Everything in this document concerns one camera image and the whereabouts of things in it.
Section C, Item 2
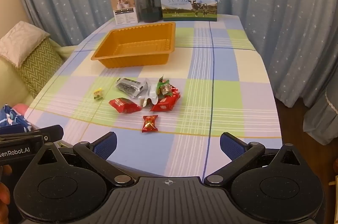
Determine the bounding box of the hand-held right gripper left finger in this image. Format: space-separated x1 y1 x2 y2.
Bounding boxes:
33 132 135 187

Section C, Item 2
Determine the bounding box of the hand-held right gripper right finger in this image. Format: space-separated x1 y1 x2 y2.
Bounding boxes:
203 132 304 187

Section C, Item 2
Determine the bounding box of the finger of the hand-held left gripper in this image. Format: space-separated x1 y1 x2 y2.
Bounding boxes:
28 125 64 145

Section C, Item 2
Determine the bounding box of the red snack packet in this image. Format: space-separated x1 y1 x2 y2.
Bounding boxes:
169 84 181 98
109 97 142 114
150 96 181 112

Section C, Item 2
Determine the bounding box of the small red gold candy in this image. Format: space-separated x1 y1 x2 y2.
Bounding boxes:
142 115 159 133

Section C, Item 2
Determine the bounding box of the small yellow candy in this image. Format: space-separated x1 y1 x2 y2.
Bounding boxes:
93 87 104 101

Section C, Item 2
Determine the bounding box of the silver black snack packet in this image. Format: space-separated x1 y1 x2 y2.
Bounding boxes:
115 77 145 98

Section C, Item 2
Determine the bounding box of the white silver snack packet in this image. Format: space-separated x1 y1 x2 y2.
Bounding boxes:
137 78 160 107

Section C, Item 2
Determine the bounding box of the green red candy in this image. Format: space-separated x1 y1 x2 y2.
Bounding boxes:
157 76 172 96

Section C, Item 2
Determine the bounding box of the orange plastic tray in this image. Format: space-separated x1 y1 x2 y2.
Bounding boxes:
91 22 176 69

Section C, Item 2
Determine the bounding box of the person's left hand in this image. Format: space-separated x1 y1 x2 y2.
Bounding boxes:
0 164 12 212

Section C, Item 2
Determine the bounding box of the blue patterned cloth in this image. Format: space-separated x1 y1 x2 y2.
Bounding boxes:
0 105 33 133

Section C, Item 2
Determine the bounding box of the pink cloth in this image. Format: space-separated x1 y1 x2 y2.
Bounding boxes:
12 104 29 116

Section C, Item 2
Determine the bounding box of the cream sofa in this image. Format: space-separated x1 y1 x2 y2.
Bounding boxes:
0 45 77 115

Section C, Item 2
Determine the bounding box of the green zigzag cushion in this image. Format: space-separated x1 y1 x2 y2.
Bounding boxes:
16 38 64 98

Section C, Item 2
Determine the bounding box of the plaid tablecloth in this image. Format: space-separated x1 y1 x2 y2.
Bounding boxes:
24 14 283 178

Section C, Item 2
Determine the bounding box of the blue cloth with lace trim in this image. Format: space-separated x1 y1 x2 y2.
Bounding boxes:
303 79 338 146

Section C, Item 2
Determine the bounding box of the small white product box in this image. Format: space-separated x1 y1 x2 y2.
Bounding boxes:
110 0 141 24

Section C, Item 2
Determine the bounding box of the dark glass jar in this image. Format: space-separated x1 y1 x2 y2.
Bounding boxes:
139 0 162 23

